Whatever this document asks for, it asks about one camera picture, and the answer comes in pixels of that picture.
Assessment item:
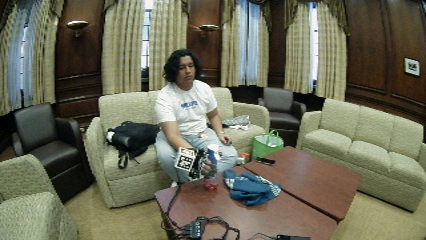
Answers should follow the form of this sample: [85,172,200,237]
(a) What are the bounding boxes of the clear bottle with red drink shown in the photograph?
[202,143,222,192]

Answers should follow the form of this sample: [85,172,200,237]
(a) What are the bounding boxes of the small orange-capped bottle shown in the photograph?
[236,152,252,166]

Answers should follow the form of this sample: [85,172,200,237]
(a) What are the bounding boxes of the white marker cube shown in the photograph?
[173,146,198,172]

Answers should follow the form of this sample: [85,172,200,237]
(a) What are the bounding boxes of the patterned grey cloth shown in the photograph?
[221,114,252,131]

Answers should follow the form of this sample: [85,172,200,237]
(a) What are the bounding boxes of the green tote bag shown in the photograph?
[250,129,285,162]

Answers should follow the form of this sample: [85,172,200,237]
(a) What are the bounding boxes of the blue cloth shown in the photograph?
[221,169,284,207]

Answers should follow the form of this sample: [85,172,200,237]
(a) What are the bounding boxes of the the person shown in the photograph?
[153,48,240,188]

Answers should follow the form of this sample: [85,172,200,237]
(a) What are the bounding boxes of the dark leather armchair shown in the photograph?
[11,102,96,203]
[257,86,308,148]

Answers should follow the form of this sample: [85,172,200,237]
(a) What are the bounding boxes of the cream three-seat sofa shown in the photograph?
[83,86,272,210]

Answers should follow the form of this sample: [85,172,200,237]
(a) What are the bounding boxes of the black bag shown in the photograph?
[105,120,161,170]

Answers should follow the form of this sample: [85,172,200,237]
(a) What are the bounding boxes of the beige striped curtain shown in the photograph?
[0,0,67,116]
[282,0,315,95]
[220,0,273,89]
[314,0,349,102]
[101,0,146,96]
[148,0,190,91]

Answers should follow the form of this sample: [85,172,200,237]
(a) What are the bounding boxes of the flat black device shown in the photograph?
[274,234,313,240]

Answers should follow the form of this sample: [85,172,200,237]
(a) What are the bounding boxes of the cream armchair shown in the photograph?
[0,153,80,240]

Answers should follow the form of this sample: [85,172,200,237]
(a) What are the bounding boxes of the framed picture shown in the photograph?
[403,56,422,78]

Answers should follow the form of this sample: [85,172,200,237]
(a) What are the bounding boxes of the black glove cable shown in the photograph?
[160,169,197,236]

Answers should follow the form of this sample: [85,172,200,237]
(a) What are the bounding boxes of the tangled black cables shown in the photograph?
[201,215,268,240]

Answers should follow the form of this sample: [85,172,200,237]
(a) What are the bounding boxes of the black cable hub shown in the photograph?
[184,218,206,240]

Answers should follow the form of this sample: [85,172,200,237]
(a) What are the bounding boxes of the brass wall sconce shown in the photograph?
[197,23,221,38]
[65,19,91,38]

